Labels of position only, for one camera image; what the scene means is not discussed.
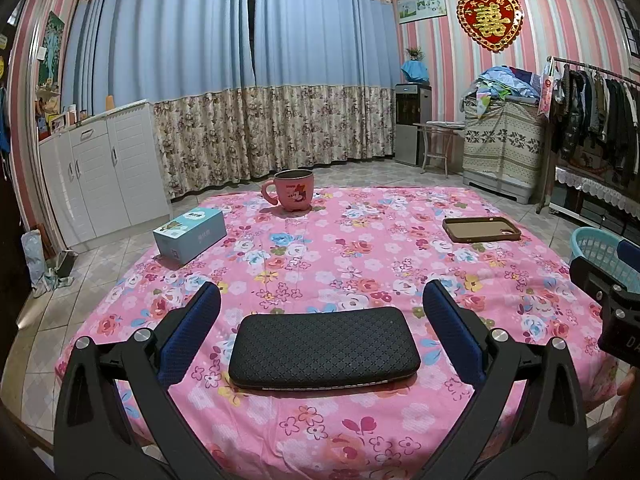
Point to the person's right hand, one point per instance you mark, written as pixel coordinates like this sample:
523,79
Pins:
631,389

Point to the light blue bear box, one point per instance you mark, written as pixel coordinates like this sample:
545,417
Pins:
187,237

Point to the pink cartoon mug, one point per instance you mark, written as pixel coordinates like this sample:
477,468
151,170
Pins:
295,192

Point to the dark small box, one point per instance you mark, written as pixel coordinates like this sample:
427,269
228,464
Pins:
65,264

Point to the light blue plastic basket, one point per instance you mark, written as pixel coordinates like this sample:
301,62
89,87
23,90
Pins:
597,250

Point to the white cabinet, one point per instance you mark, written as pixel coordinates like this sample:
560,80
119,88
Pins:
115,175

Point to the wall clock poster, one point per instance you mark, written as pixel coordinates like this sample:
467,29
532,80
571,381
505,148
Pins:
422,6

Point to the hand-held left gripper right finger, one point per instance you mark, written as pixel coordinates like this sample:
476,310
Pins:
452,330

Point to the pile of clothes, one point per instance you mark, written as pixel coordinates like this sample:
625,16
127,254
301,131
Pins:
507,85

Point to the hanging dark clothes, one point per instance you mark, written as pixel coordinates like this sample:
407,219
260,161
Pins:
605,110

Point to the metal clothes rack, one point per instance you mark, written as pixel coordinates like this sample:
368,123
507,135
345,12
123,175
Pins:
595,67

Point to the pink hanging bag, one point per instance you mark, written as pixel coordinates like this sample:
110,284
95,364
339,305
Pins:
546,90

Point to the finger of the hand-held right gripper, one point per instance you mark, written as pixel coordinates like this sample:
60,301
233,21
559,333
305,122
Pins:
631,256
587,272

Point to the pink floral tablecloth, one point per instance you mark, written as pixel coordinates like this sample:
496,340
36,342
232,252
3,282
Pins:
350,260

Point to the tall wall picture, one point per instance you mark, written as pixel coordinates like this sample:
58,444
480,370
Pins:
53,52

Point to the red heart wall decoration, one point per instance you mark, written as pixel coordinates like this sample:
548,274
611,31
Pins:
490,20

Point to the small potted plant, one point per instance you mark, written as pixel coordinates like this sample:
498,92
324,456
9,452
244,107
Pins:
414,52

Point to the small metal side table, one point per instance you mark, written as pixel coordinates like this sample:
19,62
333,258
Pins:
445,126

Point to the brown phone case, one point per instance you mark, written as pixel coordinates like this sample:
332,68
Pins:
480,230

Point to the blue cloth cover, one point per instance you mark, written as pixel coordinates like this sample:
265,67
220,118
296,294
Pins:
415,72

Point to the black textured pouch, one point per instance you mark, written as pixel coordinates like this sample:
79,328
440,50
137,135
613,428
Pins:
325,347

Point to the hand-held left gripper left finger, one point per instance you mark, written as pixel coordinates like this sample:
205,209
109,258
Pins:
192,330

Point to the small picture frame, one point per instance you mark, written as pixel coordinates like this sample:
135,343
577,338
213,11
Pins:
57,122

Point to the cloth covered cabinet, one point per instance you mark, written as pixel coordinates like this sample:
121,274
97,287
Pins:
505,145

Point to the dark window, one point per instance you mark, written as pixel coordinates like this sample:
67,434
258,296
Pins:
631,25

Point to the white bag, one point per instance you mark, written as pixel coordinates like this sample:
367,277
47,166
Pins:
34,262

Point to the grey water dispenser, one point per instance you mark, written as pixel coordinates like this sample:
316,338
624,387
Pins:
412,130

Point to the blue floral curtain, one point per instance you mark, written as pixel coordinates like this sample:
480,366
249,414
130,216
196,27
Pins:
170,80
325,70

